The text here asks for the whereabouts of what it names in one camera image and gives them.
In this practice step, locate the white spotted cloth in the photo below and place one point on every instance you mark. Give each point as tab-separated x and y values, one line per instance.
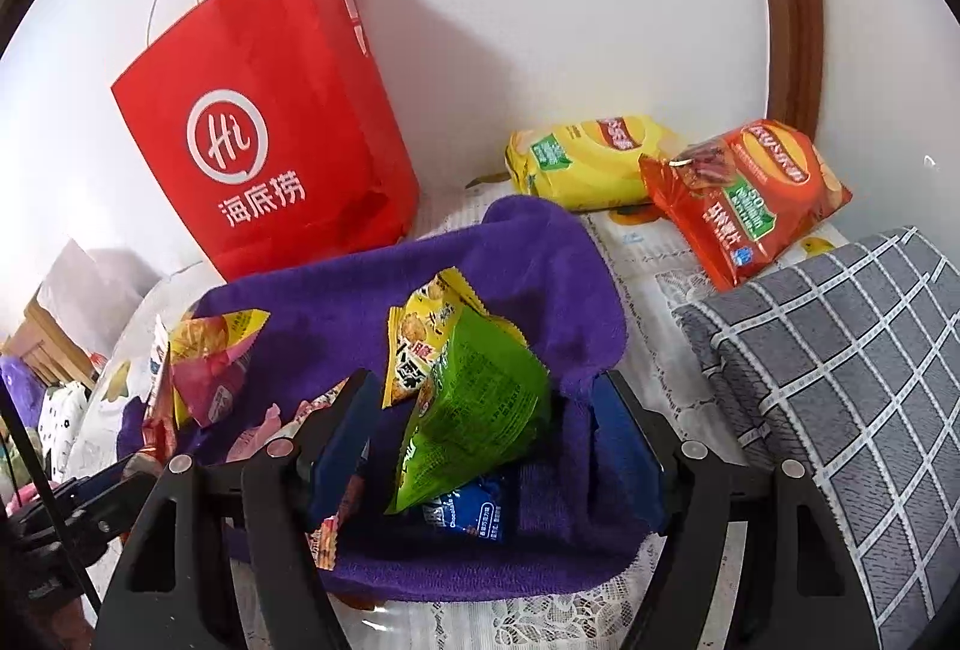
64	418

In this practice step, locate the blue snack packet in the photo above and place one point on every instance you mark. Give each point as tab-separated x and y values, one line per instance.
472	511

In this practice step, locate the wooden furniture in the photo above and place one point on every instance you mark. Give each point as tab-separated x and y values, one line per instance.
52	343

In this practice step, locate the pink and yellow snack packet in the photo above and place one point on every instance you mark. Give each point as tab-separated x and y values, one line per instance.
210	365

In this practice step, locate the orange snack packet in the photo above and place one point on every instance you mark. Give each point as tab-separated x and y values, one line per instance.
330	537

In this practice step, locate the grey checked cushion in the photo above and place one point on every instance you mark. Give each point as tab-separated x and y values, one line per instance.
862	358

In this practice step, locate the red paper shopping bag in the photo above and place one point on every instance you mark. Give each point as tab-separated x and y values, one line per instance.
300	95

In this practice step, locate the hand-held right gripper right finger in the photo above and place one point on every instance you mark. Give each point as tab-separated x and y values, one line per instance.
630	455

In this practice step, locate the purple cloth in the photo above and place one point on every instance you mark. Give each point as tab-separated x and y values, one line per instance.
19	391

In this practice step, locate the red chip bag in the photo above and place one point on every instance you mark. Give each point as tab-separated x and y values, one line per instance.
750	208

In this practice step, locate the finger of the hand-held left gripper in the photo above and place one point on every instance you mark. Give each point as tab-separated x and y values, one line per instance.
105	489

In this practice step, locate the green snack packet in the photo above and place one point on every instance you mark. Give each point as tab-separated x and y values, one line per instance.
480	395

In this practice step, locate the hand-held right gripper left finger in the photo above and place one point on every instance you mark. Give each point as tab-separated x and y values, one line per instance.
345	440

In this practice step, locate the white snack packet red print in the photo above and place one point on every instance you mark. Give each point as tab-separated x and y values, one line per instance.
255	436

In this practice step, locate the purple cloth basket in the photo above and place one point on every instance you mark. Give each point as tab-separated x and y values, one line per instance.
525	290

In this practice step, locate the yellow chip bag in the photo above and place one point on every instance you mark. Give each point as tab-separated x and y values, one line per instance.
585	170

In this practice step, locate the black tripod leg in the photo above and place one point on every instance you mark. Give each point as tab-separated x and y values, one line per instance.
45	492

